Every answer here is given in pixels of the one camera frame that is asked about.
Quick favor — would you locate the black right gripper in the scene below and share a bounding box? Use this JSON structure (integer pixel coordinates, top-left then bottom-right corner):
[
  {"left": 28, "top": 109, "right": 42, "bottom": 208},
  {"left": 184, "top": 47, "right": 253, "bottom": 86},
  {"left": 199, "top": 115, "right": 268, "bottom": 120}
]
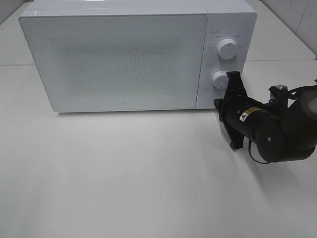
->
[{"left": 214, "top": 71, "right": 270, "bottom": 150}]

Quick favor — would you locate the round white door button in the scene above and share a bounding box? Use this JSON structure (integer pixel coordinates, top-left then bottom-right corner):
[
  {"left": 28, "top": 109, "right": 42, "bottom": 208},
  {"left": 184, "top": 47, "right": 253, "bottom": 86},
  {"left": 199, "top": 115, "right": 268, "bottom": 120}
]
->
[{"left": 208, "top": 97, "right": 215, "bottom": 109}]

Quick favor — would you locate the white microwave knob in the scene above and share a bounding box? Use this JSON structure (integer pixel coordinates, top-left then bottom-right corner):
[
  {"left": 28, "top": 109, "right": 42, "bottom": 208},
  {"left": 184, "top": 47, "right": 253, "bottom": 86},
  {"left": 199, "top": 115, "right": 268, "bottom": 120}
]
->
[
  {"left": 216, "top": 37, "right": 238, "bottom": 60},
  {"left": 211, "top": 71, "right": 229, "bottom": 89}
]

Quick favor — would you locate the white microwave door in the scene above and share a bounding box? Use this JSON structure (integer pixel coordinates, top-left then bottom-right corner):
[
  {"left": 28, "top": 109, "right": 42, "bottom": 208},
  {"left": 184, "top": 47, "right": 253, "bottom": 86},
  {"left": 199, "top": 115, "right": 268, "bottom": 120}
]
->
[{"left": 19, "top": 14, "right": 207, "bottom": 113}]

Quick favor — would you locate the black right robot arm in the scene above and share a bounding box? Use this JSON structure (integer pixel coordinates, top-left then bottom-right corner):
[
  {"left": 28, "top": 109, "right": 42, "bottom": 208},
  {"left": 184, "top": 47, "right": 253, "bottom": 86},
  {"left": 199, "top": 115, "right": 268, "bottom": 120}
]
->
[{"left": 214, "top": 71, "right": 317, "bottom": 164}]

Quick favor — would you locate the white microwave oven body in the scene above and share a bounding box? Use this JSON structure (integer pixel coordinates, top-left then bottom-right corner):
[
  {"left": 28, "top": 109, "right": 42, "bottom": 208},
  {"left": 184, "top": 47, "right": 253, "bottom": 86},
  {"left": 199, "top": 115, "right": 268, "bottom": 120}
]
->
[{"left": 19, "top": 0, "right": 257, "bottom": 110}]

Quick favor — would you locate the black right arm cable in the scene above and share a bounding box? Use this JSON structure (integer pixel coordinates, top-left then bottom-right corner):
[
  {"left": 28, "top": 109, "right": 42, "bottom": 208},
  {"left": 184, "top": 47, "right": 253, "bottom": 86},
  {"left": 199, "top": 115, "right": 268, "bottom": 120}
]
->
[{"left": 247, "top": 139, "right": 273, "bottom": 164}]

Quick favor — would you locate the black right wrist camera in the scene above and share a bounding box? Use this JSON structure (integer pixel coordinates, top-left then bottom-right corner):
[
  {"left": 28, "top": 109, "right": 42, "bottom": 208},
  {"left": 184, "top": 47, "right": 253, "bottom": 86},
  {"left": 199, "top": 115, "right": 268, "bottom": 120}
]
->
[{"left": 268, "top": 85, "right": 289, "bottom": 107}]

